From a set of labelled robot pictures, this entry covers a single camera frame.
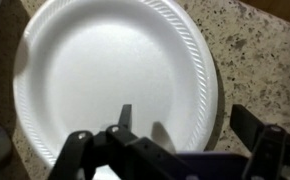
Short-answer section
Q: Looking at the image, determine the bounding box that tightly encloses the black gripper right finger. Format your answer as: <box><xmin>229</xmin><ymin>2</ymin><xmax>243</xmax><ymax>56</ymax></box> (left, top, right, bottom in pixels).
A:
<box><xmin>229</xmin><ymin>103</ymin><xmax>290</xmax><ymax>180</ymax></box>

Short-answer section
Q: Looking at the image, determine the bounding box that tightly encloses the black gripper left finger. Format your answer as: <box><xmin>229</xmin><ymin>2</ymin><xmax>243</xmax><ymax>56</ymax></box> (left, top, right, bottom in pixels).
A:
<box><xmin>47</xmin><ymin>103</ymin><xmax>193</xmax><ymax>180</ymax></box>

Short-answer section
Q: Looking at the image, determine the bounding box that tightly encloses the white foam plate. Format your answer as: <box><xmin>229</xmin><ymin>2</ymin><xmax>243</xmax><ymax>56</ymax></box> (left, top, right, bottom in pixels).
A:
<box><xmin>12</xmin><ymin>0</ymin><xmax>220</xmax><ymax>168</ymax></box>

